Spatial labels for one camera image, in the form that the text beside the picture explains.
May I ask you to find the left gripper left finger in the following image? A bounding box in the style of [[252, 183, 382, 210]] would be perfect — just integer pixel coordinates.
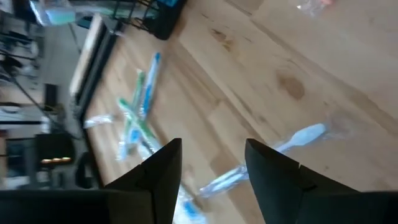
[[0, 138, 183, 224]]

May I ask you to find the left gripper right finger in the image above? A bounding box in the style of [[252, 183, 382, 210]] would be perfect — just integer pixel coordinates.
[[244, 138, 398, 224]]

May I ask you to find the blue toothbrush in clear wrapper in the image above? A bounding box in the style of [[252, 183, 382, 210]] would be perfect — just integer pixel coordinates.
[[138, 52, 162, 121]]

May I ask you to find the black table frame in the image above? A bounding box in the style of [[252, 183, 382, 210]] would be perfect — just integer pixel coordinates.
[[70, 14, 125, 187]]

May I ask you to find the black wire rack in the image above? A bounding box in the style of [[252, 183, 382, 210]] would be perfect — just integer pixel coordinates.
[[105, 0, 187, 40]]

